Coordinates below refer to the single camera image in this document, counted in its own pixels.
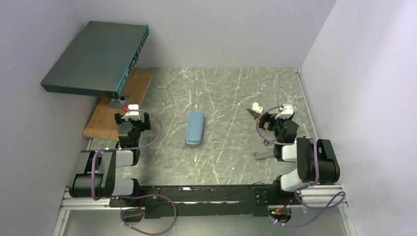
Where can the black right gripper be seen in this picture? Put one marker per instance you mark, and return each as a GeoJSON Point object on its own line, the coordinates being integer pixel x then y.
{"type": "Point", "coordinates": [266, 119]}

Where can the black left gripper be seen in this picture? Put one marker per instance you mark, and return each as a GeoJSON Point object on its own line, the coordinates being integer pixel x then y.
{"type": "Point", "coordinates": [131, 119]}

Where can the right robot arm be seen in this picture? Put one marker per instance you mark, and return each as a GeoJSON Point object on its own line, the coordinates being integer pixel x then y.
{"type": "Point", "coordinates": [316, 161]}

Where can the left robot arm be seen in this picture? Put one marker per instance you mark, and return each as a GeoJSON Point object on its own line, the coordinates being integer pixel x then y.
{"type": "Point", "coordinates": [95, 172]}

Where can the grey metal stand plate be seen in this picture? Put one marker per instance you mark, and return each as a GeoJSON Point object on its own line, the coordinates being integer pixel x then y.
{"type": "Point", "coordinates": [120, 103]}

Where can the wooden board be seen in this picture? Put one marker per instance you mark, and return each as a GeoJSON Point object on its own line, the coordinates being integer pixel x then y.
{"type": "Point", "coordinates": [102, 124]}

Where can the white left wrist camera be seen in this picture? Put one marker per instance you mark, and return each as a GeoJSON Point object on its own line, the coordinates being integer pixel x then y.
{"type": "Point", "coordinates": [132, 112]}

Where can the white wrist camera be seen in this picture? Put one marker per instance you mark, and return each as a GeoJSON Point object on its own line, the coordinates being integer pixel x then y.
{"type": "Point", "coordinates": [286, 111]}
{"type": "Point", "coordinates": [132, 112]}

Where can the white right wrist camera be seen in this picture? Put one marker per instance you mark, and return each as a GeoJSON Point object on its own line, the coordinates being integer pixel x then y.
{"type": "Point", "coordinates": [286, 111]}

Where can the yellow handled pliers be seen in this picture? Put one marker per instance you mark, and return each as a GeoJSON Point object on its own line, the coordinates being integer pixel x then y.
{"type": "Point", "coordinates": [253, 113]}

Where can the grey plastic bracket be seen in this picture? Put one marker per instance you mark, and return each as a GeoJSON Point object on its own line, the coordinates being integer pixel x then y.
{"type": "Point", "coordinates": [264, 155]}

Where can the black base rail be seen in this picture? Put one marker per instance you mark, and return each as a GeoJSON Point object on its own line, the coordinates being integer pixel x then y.
{"type": "Point", "coordinates": [207, 200]}

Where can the dark network switch box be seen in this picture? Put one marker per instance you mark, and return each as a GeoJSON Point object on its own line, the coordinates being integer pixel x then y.
{"type": "Point", "coordinates": [99, 61]}

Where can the aluminium frame rail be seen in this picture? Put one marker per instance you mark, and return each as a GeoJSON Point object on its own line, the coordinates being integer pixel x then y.
{"type": "Point", "coordinates": [69, 204]}

